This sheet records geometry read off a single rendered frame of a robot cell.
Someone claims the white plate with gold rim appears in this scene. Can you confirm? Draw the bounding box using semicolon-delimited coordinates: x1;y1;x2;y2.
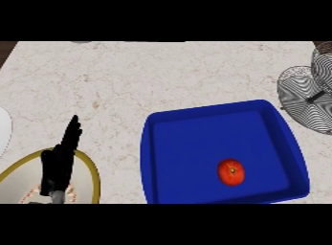
0;147;102;205

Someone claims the red tomato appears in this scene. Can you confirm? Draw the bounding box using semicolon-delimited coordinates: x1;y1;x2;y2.
215;158;246;188

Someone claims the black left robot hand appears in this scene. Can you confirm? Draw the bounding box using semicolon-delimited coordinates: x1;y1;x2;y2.
38;114;82;197

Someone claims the blue tray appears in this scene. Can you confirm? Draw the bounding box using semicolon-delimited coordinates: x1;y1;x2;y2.
140;99;311;205

